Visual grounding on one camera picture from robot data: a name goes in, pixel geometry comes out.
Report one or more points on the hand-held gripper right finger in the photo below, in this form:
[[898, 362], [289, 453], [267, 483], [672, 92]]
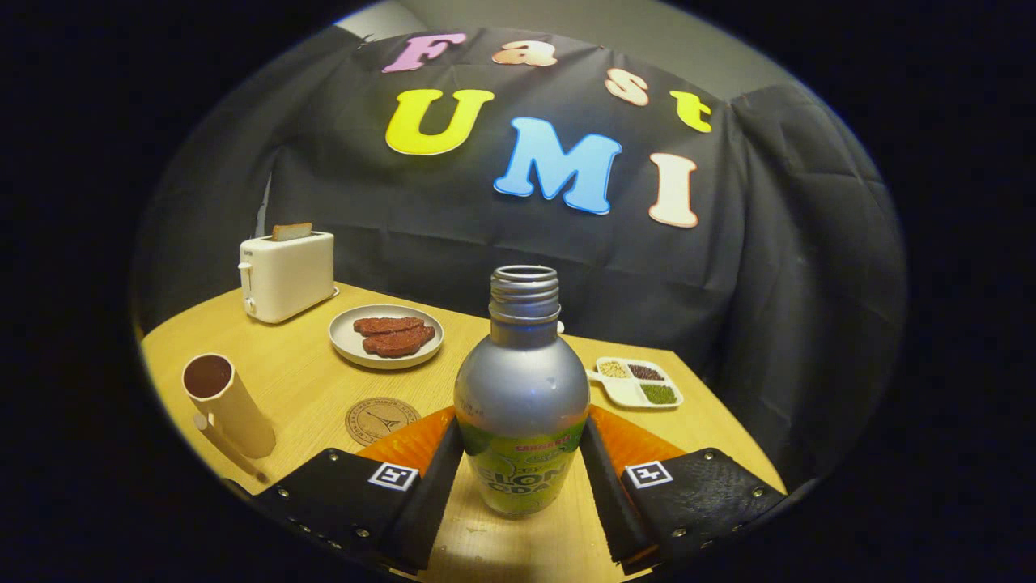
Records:
[[607, 494]]

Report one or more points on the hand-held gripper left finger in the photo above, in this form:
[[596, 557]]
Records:
[[429, 502]]

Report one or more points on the round cork coaster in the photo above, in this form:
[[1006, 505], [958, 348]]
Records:
[[376, 419]]

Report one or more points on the silver bottle with green label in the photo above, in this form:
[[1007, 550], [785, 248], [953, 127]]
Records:
[[522, 389]]

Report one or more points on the dark red juice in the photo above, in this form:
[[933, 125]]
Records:
[[207, 376]]

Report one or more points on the white divided dish of beans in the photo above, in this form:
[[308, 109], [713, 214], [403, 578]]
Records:
[[623, 393]]

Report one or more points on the brown meat slice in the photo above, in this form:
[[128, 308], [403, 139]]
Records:
[[398, 343], [384, 325]]

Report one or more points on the wooden table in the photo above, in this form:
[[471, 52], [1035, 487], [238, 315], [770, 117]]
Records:
[[307, 380]]

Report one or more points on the grey round plate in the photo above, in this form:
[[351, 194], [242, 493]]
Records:
[[348, 344]]

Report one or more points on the white toaster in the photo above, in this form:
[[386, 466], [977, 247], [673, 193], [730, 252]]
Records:
[[287, 279]]

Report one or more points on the black backdrop cloth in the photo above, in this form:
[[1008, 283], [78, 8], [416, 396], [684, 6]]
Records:
[[453, 219]]

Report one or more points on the toast slice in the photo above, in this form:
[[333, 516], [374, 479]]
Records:
[[291, 231]]

